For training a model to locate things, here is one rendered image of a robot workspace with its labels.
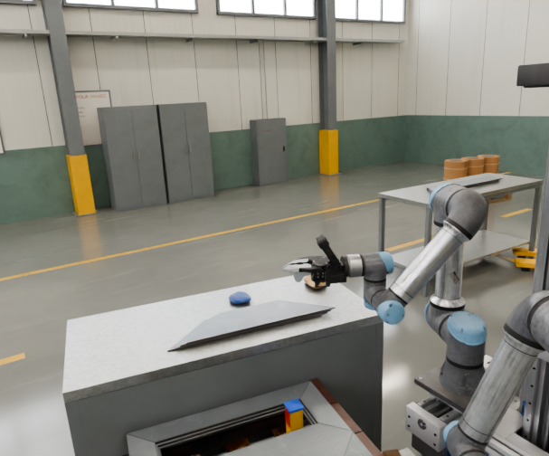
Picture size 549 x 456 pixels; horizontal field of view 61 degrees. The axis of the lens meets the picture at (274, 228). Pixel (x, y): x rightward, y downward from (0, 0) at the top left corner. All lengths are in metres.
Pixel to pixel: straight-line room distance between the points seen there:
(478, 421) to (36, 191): 9.03
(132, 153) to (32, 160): 1.77
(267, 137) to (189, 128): 2.04
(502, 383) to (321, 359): 1.00
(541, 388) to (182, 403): 1.22
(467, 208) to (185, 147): 8.39
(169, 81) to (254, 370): 8.66
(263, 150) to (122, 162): 3.29
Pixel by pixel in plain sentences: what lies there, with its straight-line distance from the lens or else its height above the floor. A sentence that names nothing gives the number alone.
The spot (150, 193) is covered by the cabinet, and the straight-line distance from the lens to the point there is 9.45.
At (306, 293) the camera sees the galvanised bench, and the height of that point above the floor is 1.05.
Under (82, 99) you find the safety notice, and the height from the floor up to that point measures 2.10.
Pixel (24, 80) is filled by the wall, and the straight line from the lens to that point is 9.58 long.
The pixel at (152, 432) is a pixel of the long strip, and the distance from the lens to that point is 1.87.
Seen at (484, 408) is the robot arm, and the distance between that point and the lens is 1.23.
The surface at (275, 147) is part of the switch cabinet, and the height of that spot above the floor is 0.86.
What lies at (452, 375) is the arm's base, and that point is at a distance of 1.67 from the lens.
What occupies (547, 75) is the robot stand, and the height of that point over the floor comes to 2.00.
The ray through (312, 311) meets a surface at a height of 1.07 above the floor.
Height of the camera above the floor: 1.99
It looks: 16 degrees down
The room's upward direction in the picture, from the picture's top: 3 degrees counter-clockwise
